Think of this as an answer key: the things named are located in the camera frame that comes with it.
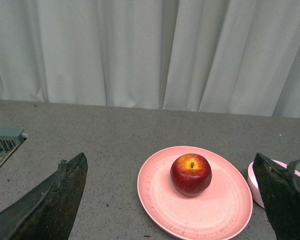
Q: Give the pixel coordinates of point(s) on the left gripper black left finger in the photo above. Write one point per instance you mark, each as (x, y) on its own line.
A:
(49, 210)

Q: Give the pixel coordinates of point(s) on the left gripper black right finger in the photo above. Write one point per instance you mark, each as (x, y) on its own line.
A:
(279, 188)

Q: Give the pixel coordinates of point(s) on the light pink bowl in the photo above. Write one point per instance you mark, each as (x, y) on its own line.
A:
(253, 185)

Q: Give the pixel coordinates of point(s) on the red apple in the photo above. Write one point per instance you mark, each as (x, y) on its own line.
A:
(191, 174)

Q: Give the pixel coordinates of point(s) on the pink round plate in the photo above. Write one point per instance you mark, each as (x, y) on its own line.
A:
(221, 212)

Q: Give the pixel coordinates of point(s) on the grey-green slotted rack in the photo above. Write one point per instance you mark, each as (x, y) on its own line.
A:
(11, 138)

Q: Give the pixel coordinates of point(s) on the white pleated curtain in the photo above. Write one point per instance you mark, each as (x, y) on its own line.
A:
(217, 56)

